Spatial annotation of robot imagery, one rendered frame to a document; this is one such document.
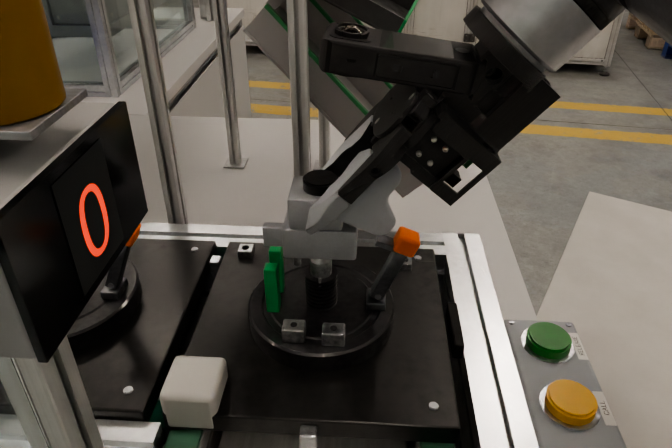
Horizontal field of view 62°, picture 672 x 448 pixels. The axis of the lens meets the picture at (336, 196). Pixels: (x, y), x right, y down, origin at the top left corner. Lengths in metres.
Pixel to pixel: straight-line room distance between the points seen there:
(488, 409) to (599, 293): 0.36
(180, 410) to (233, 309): 0.13
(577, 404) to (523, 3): 0.32
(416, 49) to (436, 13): 4.06
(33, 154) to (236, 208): 0.68
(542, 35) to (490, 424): 0.30
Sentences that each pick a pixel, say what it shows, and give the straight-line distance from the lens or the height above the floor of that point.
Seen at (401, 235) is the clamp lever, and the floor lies 1.07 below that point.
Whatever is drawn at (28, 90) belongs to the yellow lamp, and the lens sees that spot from 0.26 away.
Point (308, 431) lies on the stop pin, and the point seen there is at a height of 0.97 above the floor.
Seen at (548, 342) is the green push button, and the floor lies 0.97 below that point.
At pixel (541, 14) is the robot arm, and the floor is 1.27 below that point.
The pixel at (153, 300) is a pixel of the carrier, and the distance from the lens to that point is 0.60.
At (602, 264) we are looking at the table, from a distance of 0.89.
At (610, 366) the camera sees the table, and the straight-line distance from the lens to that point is 0.73.
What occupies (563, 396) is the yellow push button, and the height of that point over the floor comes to 0.97.
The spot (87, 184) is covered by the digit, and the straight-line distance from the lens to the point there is 0.29.
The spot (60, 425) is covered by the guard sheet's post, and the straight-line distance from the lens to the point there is 0.39.
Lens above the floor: 1.35
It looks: 31 degrees down
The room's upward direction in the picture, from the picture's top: straight up
